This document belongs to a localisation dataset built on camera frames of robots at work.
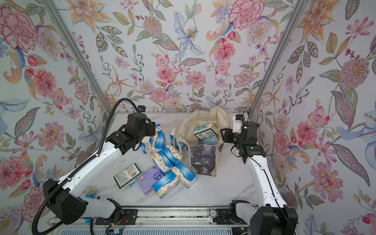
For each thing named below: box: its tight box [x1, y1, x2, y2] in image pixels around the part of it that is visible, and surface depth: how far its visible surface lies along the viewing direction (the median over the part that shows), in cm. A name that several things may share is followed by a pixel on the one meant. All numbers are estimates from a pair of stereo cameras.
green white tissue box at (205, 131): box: [193, 122, 218, 141], surface depth 98 cm
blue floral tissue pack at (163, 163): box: [151, 150, 174, 175], surface depth 86 cm
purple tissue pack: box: [135, 165, 165, 196], surface depth 83 cm
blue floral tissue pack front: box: [151, 171, 179, 200], surface depth 78 cm
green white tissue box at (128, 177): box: [113, 163, 143, 192], surface depth 84 cm
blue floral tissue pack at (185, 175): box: [171, 162, 197, 189], surface depth 82 cm
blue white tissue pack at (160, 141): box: [154, 123, 166, 150], surface depth 95 cm
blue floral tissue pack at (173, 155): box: [161, 143, 184, 166], surface depth 90 cm
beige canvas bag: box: [173, 105, 232, 177], surface depth 88 cm
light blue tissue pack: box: [198, 135, 216, 146], surface depth 95 cm
